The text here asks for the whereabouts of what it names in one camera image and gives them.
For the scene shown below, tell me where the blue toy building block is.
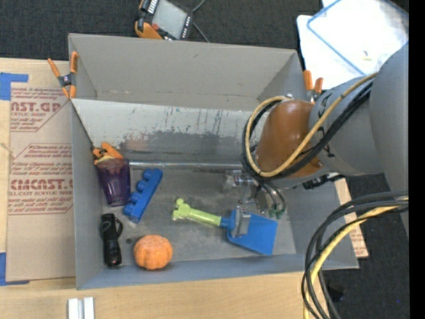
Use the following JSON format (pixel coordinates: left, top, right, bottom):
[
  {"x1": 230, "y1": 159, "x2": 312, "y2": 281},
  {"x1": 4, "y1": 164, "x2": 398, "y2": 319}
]
[{"x1": 122, "y1": 167, "x2": 164, "y2": 224}]

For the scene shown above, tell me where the black flashlight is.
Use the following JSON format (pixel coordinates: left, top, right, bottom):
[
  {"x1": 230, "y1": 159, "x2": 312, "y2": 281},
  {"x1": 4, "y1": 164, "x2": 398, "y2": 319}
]
[{"x1": 99, "y1": 213, "x2": 124, "y2": 268}]

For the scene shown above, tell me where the orange toy pumpkin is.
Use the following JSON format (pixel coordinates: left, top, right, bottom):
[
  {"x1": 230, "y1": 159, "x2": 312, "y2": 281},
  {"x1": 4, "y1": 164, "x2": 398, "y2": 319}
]
[{"x1": 133, "y1": 234, "x2": 174, "y2": 271}]

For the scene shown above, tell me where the black cylinder on white bracket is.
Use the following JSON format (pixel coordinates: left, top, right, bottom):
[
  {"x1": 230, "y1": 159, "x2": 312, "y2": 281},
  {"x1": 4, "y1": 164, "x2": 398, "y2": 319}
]
[{"x1": 302, "y1": 174, "x2": 343, "y2": 190}]

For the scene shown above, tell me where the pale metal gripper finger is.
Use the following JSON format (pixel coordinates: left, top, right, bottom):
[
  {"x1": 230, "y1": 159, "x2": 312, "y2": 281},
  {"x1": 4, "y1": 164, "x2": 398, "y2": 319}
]
[{"x1": 230, "y1": 210, "x2": 252, "y2": 239}]

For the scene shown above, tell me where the grey metal bin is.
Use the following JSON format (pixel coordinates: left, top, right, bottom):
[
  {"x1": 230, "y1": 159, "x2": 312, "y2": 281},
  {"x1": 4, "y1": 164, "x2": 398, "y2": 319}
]
[{"x1": 68, "y1": 33, "x2": 360, "y2": 290}]

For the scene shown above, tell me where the blue and green toy shovel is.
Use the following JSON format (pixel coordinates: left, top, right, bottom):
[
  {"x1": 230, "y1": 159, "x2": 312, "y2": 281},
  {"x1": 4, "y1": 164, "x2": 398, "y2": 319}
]
[{"x1": 171, "y1": 197, "x2": 279, "y2": 256}]

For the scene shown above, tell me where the purple translucent cup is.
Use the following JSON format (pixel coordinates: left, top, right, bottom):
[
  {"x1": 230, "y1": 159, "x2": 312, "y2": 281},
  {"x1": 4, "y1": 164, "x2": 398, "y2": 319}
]
[{"x1": 95, "y1": 158, "x2": 132, "y2": 207}]

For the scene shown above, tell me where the brown cardboard board red print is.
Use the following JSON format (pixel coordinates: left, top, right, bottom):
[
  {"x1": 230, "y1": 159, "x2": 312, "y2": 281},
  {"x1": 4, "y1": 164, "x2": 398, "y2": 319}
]
[{"x1": 0, "y1": 57, "x2": 369, "y2": 286}]

